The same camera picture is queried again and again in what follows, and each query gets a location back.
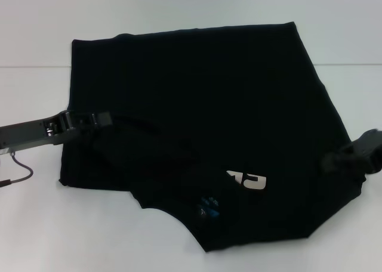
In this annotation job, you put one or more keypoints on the black shirt with FREE print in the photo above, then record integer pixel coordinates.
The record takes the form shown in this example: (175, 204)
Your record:
(209, 105)

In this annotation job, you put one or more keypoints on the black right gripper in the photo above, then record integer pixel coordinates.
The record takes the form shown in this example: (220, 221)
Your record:
(368, 142)

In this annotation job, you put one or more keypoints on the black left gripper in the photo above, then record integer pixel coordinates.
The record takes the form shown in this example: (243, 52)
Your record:
(27, 133)

